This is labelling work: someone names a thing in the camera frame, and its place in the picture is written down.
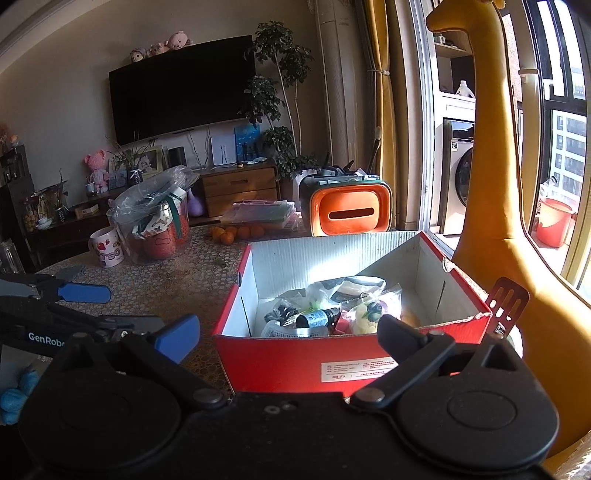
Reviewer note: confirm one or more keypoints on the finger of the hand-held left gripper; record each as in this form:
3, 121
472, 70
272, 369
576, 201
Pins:
134, 324
85, 294

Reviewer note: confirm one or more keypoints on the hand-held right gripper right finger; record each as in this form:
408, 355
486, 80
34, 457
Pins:
397, 337

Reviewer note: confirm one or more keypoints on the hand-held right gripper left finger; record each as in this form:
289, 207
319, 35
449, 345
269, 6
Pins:
178, 337

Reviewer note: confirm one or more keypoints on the yellow squishy toy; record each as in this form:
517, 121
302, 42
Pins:
364, 321

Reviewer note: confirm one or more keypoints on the dark bottle with blue label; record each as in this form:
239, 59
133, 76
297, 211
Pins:
318, 318

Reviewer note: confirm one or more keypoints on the red cardboard box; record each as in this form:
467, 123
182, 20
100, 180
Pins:
277, 364

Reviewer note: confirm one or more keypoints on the clear packet of black pieces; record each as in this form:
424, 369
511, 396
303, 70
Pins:
279, 311

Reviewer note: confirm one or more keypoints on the person's left hand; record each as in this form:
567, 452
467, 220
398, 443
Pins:
14, 399

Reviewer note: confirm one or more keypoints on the pink strawberry mug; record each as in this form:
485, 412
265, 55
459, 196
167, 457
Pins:
108, 249

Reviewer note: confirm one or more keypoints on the dark television console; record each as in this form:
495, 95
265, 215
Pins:
60, 240

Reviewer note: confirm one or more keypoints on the white bowl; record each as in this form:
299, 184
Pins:
44, 223

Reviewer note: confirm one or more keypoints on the red pot in plastic bag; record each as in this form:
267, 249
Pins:
157, 244

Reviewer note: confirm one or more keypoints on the small cardboard box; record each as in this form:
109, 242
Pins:
87, 211

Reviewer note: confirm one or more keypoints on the jar of yellow balls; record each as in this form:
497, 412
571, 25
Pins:
31, 219

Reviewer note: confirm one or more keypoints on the printed cloth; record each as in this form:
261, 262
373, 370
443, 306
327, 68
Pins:
154, 228

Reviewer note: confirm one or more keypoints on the flower bouquet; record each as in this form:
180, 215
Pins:
48, 194

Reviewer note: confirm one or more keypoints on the dark slotted metal plate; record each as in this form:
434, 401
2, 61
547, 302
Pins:
508, 295

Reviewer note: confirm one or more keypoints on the green ribbon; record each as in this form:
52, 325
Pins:
174, 212

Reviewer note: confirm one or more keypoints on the dark shelf cabinet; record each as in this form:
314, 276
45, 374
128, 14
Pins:
16, 194

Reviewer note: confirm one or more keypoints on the pink doll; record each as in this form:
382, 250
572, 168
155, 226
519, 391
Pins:
98, 170

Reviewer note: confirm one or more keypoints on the green and orange tissue box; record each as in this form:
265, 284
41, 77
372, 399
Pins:
346, 207

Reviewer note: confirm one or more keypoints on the grass plant in vase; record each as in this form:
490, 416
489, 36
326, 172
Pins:
131, 157

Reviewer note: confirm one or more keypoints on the wooden drawer cabinet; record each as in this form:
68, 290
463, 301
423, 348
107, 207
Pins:
240, 189

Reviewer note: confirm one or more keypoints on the black speaker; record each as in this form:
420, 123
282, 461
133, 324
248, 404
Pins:
177, 157

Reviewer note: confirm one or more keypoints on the white washing machine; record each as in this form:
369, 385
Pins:
459, 180

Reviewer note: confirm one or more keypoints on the yellow giraffe-shaped chair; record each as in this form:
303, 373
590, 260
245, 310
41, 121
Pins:
494, 184

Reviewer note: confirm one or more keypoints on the makeup brush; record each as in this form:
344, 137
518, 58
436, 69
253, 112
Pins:
375, 147

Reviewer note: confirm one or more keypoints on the red bucket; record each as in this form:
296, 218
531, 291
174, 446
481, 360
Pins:
554, 224

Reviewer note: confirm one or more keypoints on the blue picture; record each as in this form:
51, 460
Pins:
247, 141

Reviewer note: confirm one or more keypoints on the yellow curtain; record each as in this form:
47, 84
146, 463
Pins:
383, 115

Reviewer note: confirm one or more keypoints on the white shelf unit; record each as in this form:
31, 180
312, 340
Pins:
455, 108

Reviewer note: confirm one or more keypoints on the small grey-haired plush toy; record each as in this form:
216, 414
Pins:
137, 55

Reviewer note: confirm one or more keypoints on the small pink plush toy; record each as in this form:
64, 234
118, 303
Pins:
158, 49

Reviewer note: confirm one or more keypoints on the white detergent bottle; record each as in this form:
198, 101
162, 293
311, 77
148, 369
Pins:
464, 90

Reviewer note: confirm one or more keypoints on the beige tower air conditioner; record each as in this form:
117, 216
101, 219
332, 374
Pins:
341, 83

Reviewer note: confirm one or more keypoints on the tall potted green tree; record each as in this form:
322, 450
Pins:
277, 92

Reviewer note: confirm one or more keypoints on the large pink plush pig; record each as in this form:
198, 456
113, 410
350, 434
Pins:
179, 40

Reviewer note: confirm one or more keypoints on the window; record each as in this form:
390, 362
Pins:
561, 69

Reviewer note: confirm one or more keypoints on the photo frame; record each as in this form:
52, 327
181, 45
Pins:
150, 161

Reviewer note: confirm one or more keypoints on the black wall television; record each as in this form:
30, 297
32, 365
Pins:
184, 92

